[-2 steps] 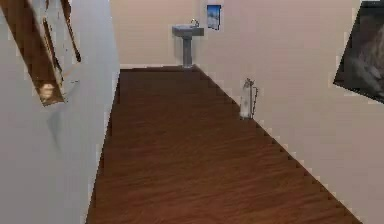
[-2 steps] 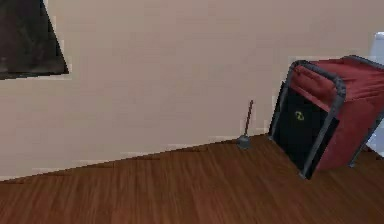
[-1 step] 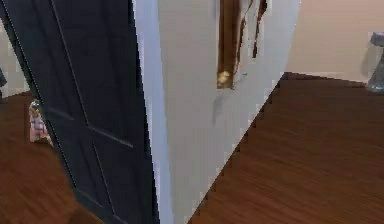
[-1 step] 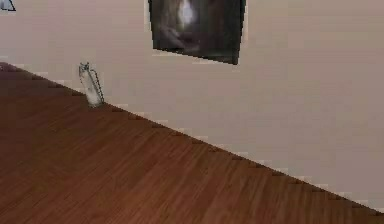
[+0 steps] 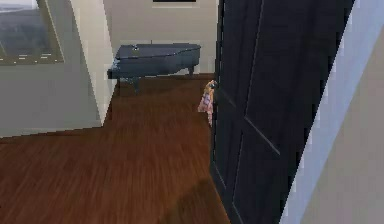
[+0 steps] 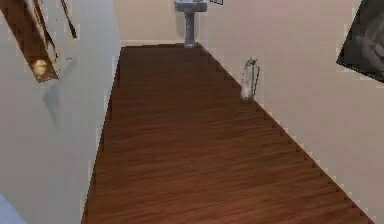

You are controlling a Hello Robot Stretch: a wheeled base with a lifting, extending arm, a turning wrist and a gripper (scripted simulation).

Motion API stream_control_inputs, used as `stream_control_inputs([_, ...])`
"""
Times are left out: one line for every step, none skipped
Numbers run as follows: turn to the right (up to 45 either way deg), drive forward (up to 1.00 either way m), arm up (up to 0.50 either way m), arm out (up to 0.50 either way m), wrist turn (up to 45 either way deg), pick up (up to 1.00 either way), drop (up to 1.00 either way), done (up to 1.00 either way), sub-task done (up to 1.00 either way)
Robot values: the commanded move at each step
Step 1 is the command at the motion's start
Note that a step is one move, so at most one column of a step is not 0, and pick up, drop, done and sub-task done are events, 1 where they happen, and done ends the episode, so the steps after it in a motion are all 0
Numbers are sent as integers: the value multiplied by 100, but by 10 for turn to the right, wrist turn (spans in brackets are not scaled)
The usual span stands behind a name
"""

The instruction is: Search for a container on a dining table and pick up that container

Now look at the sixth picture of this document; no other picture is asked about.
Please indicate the clear spray bottle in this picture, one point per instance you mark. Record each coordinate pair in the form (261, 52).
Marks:
(248, 80)

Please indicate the grey pedestal sink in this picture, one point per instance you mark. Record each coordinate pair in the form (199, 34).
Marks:
(189, 20)

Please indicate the small framed wall picture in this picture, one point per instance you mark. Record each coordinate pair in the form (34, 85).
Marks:
(217, 1)

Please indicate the brown wooden wall shelf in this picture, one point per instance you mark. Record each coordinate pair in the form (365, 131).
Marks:
(31, 40)

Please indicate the dark framed wall picture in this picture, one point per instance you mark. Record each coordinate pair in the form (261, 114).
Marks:
(366, 40)

